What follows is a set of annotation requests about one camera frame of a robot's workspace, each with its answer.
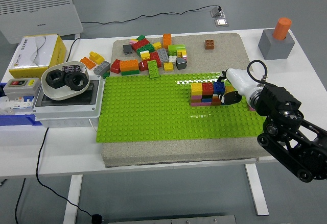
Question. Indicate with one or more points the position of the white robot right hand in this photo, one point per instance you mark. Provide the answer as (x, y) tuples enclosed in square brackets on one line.
[(240, 81)]

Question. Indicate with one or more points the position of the pink square toy brick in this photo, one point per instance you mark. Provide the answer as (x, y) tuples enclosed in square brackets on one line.
[(196, 97), (251, 108), (195, 104)]

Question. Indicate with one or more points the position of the brown square toy brick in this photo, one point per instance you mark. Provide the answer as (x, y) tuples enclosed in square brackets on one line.
[(210, 44), (196, 101)]

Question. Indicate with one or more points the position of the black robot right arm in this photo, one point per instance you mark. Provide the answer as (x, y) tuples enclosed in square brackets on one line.
[(278, 101)]

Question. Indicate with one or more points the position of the yellow square toy brick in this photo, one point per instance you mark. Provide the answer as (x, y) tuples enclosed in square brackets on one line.
[(229, 89), (197, 88)]

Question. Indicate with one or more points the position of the orange square toy brick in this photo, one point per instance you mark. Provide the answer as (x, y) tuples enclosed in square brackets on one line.
[(216, 98)]

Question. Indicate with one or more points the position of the red square toy brick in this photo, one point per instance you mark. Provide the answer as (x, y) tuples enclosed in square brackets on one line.
[(208, 88), (216, 102)]

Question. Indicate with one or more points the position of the black square toy brick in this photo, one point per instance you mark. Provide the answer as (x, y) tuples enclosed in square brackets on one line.
[(207, 97)]

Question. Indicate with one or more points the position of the small yellow toy brick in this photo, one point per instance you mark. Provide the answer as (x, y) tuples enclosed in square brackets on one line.
[(182, 53)]

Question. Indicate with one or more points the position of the white toy brick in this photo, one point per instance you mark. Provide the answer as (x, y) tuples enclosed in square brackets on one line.
[(172, 59)]

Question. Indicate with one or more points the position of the lime green toy brick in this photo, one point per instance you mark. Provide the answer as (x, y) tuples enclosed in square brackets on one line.
[(176, 48)]

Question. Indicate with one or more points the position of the light grey toy brick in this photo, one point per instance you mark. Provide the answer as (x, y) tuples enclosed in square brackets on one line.
[(163, 55)]

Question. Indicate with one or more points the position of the tall orange toy brick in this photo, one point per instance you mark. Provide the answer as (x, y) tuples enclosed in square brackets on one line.
[(167, 40)]

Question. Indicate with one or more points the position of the long green toy brick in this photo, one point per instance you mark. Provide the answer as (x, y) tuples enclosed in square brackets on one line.
[(154, 69)]

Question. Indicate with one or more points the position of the green toy baseplate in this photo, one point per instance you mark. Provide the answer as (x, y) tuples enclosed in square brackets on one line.
[(153, 111)]

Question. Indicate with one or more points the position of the long red toy brick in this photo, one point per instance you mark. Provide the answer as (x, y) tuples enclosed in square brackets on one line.
[(140, 44)]

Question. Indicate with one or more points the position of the long orange toy brick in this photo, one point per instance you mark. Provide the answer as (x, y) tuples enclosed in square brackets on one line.
[(129, 65)]

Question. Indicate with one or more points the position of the small pink toy brick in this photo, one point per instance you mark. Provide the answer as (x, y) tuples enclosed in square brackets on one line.
[(133, 41)]

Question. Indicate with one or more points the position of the dark grey toy brick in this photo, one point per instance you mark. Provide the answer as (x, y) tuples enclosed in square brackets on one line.
[(127, 49)]

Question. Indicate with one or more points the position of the red sloped toy brick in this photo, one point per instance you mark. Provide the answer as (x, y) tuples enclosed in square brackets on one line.
[(115, 66)]

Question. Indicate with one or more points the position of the yellow shaped toy piece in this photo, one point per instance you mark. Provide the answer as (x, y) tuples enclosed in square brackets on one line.
[(96, 57)]

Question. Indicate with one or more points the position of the flat orange toy brick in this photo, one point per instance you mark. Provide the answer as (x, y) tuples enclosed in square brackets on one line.
[(87, 62)]

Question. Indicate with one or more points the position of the grey block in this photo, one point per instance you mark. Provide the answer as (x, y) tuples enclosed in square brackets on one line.
[(274, 49)]

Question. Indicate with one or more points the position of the closed grey floor socket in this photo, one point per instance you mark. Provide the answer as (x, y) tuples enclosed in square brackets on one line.
[(221, 22)]

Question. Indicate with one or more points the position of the dark grey sloped brick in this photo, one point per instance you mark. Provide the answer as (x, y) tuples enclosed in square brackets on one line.
[(181, 63)]

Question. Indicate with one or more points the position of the orange cylinder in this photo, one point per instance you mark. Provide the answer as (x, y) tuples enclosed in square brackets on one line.
[(281, 28)]

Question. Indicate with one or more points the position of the open grey floor socket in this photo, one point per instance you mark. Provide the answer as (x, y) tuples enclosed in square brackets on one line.
[(217, 12)]

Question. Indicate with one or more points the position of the black plug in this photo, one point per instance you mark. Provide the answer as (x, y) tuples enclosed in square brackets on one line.
[(219, 8)]

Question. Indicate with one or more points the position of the grey-brown foam mat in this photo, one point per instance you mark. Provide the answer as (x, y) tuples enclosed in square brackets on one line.
[(178, 152)]

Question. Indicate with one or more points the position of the yellow and white brick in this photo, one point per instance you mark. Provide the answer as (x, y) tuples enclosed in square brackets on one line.
[(145, 55)]

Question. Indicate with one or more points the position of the long dark green brick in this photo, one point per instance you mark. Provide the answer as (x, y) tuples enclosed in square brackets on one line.
[(146, 49), (130, 72)]

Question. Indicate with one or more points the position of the white table leg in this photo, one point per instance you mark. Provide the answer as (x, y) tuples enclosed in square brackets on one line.
[(258, 190), (72, 198)]

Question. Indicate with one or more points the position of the small dark green brick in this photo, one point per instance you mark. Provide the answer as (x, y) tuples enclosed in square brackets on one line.
[(106, 75)]

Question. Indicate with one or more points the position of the long light grey brick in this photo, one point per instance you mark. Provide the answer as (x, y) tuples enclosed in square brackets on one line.
[(102, 68)]

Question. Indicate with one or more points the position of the grey metal plate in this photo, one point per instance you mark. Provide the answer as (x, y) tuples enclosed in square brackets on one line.
[(173, 220)]

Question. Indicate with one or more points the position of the small dark studded part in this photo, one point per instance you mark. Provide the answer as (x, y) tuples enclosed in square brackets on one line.
[(71, 68)]

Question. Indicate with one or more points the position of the large black plastic nut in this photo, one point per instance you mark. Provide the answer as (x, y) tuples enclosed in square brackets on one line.
[(49, 79), (70, 82)]

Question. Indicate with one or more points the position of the white bowl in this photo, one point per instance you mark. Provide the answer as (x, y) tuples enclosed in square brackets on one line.
[(61, 94)]

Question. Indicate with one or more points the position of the yellow and white tissue box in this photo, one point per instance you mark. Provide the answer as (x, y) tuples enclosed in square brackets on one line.
[(35, 53)]

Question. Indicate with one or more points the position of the white panel heater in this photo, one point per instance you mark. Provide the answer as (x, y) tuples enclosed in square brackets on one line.
[(38, 12)]

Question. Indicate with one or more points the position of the white and blue circuit breaker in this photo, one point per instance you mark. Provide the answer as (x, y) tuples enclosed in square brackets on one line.
[(21, 104)]

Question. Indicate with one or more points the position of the blue plastic bin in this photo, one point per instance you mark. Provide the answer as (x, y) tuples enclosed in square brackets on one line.
[(15, 120)]

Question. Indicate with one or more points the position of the grey electrical enclosure box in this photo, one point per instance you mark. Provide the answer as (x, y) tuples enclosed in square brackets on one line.
[(69, 111)]

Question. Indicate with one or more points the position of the grey push-button switch box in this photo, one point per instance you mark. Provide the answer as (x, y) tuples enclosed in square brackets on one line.
[(21, 87)]

